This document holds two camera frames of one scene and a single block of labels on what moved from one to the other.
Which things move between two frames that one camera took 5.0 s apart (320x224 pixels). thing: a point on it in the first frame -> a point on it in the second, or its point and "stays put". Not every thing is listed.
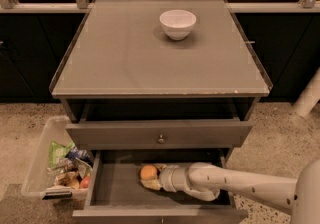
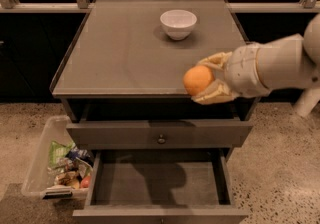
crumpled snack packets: [77, 164] stays put
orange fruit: [148, 171] -> [196, 78]
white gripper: [167, 177] -> [242, 69]
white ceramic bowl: [178, 23] stays put
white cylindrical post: [309, 96] stays put
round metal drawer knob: [161, 140] stays put
